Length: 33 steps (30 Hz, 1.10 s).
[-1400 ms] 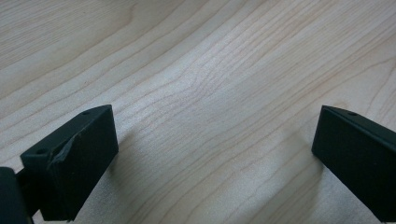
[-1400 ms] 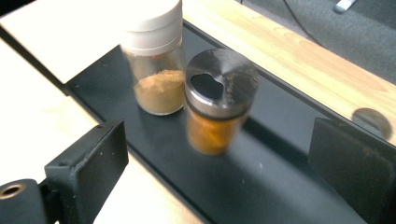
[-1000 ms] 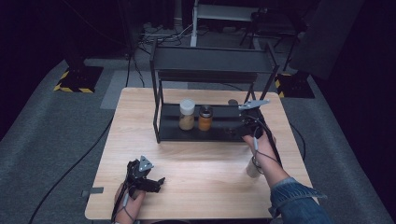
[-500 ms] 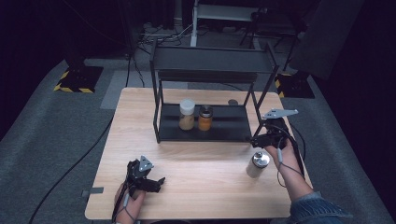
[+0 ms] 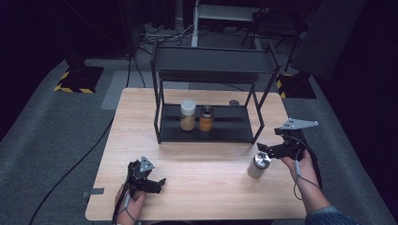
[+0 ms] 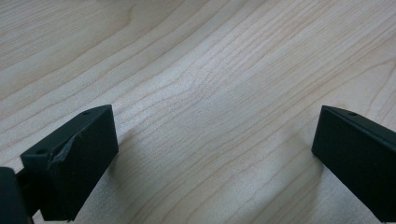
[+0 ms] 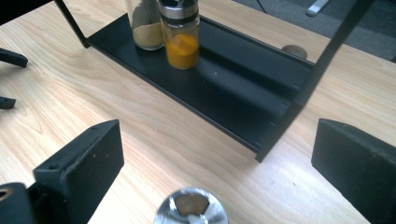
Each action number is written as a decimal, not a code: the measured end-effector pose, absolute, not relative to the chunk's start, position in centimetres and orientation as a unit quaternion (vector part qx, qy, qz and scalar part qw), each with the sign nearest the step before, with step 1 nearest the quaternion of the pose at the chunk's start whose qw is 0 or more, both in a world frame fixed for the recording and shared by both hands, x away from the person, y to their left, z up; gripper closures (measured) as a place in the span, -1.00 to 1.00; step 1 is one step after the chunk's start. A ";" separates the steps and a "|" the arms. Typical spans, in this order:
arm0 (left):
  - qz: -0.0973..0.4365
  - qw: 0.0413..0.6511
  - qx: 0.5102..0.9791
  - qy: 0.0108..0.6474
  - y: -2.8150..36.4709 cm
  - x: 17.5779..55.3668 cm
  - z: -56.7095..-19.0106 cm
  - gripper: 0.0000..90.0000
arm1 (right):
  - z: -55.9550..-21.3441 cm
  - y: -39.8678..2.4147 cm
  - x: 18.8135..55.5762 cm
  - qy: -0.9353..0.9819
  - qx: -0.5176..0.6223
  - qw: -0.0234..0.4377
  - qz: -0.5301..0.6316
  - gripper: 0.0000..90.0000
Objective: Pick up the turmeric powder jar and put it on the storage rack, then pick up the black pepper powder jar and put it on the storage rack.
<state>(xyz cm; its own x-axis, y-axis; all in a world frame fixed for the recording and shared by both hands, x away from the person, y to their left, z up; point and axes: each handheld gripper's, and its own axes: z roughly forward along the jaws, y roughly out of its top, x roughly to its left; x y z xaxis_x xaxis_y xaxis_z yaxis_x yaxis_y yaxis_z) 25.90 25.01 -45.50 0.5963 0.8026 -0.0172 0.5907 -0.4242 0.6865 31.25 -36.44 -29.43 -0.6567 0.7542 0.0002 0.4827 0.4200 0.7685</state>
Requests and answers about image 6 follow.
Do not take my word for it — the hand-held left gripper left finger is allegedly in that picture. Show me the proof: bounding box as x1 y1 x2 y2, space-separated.
20 104 120 223

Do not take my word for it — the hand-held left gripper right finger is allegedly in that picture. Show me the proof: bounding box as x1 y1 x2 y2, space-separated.
311 105 396 223

